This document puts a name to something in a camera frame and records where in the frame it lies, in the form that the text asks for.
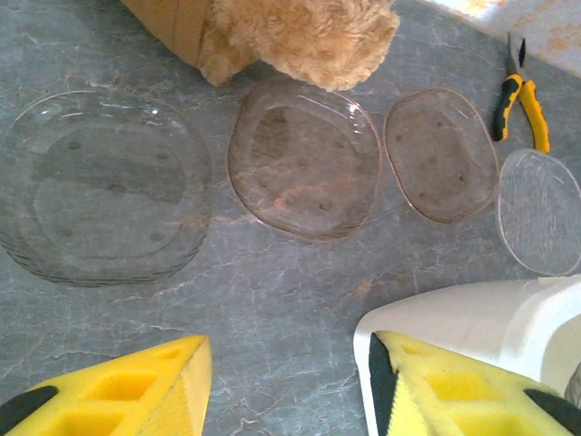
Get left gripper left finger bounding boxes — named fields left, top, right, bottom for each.
left=0, top=334, right=213, bottom=436

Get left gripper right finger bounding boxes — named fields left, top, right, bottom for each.
left=368, top=330, right=581, bottom=436

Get white plastic bin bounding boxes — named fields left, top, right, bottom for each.
left=352, top=274, right=581, bottom=436

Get clear ribbed round plate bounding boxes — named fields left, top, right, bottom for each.
left=497, top=148, right=581, bottom=277

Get large clear glass plate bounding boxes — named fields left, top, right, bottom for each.
left=0, top=89, right=214, bottom=288

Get small pink-rimmed clear plate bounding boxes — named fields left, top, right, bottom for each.
left=383, top=86, right=501, bottom=224

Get yellow black pliers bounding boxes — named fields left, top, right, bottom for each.
left=492, top=32, right=552, bottom=154

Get tan teddy bear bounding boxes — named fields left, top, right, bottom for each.
left=120, top=0, right=401, bottom=92

